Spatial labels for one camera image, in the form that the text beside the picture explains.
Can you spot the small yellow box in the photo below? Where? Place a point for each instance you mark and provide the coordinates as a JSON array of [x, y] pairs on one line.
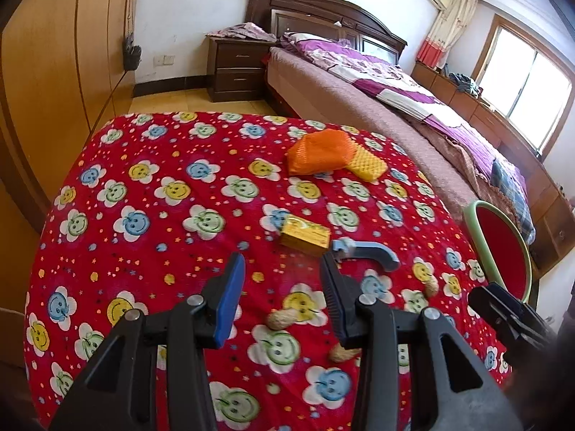
[[305, 235]]

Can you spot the pink clothing pile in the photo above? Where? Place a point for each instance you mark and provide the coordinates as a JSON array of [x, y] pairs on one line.
[[245, 31]]

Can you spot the blue plaid cloth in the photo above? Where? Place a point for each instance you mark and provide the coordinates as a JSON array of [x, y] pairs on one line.
[[514, 197]]

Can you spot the black hanging bag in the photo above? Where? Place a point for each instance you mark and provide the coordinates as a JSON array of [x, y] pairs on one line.
[[132, 54]]

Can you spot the short yellow foam net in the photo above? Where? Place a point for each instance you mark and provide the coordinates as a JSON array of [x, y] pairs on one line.
[[368, 166]]

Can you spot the peanut in shell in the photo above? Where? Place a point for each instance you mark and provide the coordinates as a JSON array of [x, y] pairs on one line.
[[343, 353], [431, 286], [282, 318]]

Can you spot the dark wooden nightstand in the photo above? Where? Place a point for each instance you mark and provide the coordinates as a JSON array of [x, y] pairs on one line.
[[233, 72]]

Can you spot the large orange foam net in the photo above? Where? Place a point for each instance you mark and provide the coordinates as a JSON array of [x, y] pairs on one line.
[[319, 152]]

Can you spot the blue clothes heap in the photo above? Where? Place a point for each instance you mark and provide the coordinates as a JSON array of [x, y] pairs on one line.
[[465, 84]]

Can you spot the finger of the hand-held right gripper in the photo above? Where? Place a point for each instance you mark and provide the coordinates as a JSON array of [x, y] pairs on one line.
[[489, 303]]

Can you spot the green framed red chair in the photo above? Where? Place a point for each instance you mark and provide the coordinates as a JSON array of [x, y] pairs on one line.
[[498, 242]]

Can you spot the white and red curtain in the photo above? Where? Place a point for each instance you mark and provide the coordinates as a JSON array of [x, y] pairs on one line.
[[444, 36]]

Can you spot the wall socket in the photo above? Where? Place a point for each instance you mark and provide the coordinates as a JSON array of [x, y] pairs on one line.
[[165, 59]]

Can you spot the wooden wardrobe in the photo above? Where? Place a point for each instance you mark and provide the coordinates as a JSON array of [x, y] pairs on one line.
[[45, 76]]

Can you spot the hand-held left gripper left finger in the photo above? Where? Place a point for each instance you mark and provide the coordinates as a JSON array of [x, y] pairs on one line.
[[229, 298]]

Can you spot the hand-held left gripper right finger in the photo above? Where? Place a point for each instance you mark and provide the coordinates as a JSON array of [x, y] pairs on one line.
[[337, 301]]

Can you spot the red smiley flower tablecloth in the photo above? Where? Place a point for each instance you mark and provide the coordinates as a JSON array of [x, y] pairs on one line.
[[157, 242]]

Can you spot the bed with pink bedspread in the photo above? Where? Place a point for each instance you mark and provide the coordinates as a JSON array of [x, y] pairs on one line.
[[359, 107]]

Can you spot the low wooden cabinet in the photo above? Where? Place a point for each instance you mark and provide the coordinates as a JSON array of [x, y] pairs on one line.
[[552, 215]]

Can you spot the dark wooden headboard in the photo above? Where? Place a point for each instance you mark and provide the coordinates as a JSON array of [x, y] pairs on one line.
[[314, 9]]

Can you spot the purple patterned quilt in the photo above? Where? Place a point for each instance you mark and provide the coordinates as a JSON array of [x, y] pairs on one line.
[[391, 81]]

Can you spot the window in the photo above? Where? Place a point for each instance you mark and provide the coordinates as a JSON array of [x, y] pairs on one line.
[[530, 81]]

